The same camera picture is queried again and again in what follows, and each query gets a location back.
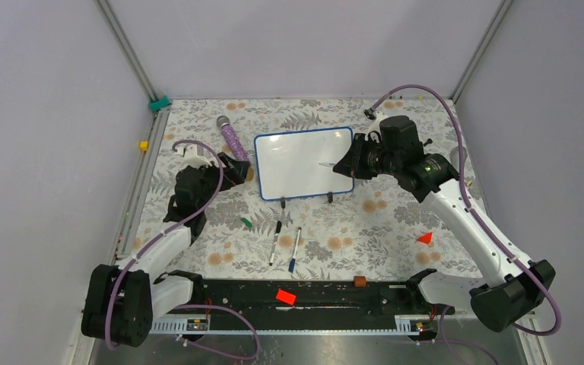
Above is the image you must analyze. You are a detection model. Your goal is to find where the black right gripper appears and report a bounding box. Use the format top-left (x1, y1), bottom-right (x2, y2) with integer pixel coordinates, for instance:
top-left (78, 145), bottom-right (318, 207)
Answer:
top-left (333, 133), bottom-right (401, 180)

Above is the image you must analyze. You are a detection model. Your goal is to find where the red triangular block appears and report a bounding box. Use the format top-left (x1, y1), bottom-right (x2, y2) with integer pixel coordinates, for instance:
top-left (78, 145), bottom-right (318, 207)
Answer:
top-left (416, 232), bottom-right (433, 245)

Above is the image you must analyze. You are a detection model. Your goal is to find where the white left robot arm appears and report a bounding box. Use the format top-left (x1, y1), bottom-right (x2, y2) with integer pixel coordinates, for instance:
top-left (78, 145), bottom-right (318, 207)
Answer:
top-left (81, 153), bottom-right (251, 347)

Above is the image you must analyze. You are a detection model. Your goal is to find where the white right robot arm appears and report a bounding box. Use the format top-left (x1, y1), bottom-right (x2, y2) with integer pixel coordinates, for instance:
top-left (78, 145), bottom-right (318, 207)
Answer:
top-left (332, 116), bottom-right (556, 332)

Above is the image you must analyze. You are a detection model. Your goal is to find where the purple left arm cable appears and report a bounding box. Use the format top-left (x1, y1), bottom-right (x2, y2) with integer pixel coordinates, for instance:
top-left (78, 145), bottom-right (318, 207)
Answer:
top-left (103, 139), bottom-right (263, 362)

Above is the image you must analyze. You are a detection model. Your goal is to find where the brown small block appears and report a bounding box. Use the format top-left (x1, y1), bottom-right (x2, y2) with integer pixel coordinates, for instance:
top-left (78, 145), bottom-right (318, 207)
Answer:
top-left (353, 275), bottom-right (367, 288)

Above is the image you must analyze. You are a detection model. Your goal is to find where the silver microphone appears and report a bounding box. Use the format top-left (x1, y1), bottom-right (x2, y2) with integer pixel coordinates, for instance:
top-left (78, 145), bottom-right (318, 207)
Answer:
top-left (449, 146), bottom-right (468, 176)

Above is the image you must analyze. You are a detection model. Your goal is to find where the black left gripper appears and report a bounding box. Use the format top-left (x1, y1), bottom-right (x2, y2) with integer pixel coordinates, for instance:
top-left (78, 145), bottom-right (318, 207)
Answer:
top-left (190, 152), bottom-right (249, 211)

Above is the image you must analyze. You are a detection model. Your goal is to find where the purple glitter microphone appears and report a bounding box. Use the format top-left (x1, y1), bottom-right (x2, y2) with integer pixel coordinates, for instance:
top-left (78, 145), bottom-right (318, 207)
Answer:
top-left (216, 116), bottom-right (249, 161)

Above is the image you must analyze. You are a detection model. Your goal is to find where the blue whiteboard marker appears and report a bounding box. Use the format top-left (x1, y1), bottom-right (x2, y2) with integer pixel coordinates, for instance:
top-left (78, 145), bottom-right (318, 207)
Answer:
top-left (288, 227), bottom-right (302, 274)

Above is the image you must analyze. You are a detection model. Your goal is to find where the blue framed whiteboard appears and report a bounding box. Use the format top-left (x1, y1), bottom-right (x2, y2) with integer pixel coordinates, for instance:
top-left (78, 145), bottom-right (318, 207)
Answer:
top-left (253, 126), bottom-right (354, 202)

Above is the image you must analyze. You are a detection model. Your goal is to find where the floral patterned table mat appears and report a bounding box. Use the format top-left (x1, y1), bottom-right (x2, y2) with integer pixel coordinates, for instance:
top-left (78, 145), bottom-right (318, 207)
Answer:
top-left (134, 99), bottom-right (481, 281)

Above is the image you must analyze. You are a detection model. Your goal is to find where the teal corner clamp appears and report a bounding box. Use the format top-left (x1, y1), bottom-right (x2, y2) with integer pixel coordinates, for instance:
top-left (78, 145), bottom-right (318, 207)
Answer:
top-left (148, 96), bottom-right (171, 113)

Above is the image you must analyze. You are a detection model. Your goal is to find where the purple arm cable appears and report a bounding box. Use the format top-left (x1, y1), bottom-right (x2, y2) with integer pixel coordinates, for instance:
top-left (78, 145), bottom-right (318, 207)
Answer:
top-left (364, 84), bottom-right (563, 365)
top-left (103, 139), bottom-right (263, 362)

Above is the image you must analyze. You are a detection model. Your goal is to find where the black whiteboard marker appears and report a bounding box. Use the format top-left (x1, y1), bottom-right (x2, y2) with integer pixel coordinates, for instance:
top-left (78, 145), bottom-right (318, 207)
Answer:
top-left (268, 221), bottom-right (282, 266)

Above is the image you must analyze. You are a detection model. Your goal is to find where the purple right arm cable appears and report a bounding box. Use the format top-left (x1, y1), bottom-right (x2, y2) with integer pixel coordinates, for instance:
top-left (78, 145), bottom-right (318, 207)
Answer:
top-left (364, 84), bottom-right (563, 365)

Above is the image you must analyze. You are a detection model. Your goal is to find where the green marker cap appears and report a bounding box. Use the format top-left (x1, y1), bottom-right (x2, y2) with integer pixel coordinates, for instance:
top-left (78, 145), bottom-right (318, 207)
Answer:
top-left (240, 217), bottom-right (253, 228)

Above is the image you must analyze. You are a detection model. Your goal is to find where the yellow small cube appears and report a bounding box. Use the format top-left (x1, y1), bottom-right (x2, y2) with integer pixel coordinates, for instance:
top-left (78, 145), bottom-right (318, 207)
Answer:
top-left (139, 141), bottom-right (149, 152)

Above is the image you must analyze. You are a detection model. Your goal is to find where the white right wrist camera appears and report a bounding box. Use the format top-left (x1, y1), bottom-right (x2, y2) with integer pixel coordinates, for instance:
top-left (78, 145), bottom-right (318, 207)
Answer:
top-left (365, 110), bottom-right (389, 135)

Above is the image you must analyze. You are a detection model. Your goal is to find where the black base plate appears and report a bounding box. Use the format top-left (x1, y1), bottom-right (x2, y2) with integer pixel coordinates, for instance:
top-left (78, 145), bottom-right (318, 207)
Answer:
top-left (151, 277), bottom-right (445, 335)

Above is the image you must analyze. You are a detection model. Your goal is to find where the red flat card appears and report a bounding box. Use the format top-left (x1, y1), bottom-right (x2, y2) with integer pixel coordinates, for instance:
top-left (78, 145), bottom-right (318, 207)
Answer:
top-left (275, 288), bottom-right (297, 306)

